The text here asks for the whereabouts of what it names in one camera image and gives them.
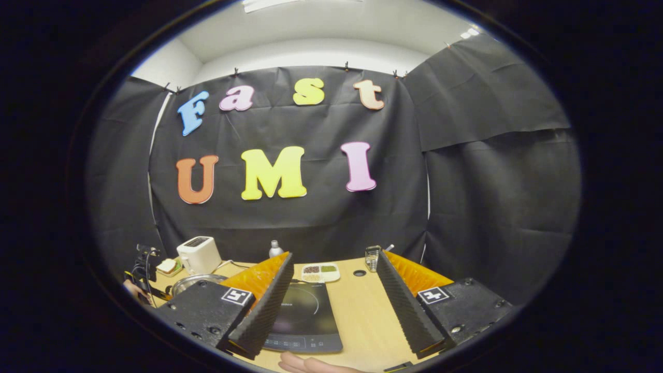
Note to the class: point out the black induction cooktop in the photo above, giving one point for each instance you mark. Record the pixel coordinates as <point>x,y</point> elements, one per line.
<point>311,316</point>

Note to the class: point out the large ceiling light panel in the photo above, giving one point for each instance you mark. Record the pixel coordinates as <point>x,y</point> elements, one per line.
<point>290,4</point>

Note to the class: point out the small green plate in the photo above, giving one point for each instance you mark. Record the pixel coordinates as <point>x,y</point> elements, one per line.
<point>173,272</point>

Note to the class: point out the sandwich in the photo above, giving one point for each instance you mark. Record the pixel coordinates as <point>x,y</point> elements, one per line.
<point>167,266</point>

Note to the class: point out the clear glass holder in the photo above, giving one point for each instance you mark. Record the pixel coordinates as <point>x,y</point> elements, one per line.
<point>372,258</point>

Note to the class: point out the small ceiling light panel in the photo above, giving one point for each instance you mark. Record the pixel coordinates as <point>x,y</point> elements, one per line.
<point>469,33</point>

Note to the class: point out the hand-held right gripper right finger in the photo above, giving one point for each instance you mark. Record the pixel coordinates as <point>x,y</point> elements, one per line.
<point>404,311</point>

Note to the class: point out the silver drink bottle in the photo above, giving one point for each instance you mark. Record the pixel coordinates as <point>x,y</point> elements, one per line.
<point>275,249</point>

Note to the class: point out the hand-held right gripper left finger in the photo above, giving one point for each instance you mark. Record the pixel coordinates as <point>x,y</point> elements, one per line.
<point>267,311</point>

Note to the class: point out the stainless steel pot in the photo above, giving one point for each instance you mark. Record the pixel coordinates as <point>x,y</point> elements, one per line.
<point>194,282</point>

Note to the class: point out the white toaster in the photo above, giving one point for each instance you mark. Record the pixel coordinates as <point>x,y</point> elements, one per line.
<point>199,256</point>

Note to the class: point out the white divided bean dish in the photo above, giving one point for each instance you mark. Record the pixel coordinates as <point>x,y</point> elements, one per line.
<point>321,272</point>

